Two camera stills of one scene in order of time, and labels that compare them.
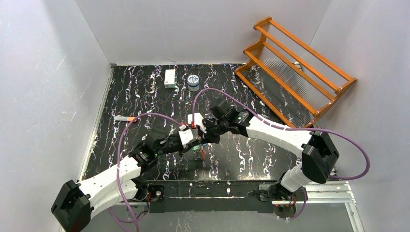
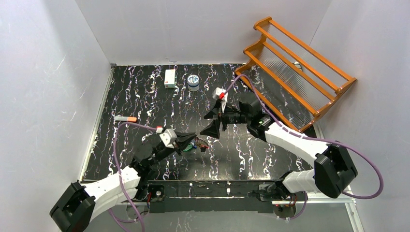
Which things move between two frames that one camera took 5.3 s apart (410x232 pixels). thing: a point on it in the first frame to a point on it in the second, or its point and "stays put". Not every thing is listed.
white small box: x=169 y=78 stays put
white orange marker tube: x=124 y=118 stays put
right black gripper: x=209 y=132 to x=221 y=117
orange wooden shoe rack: x=294 y=80 stays put
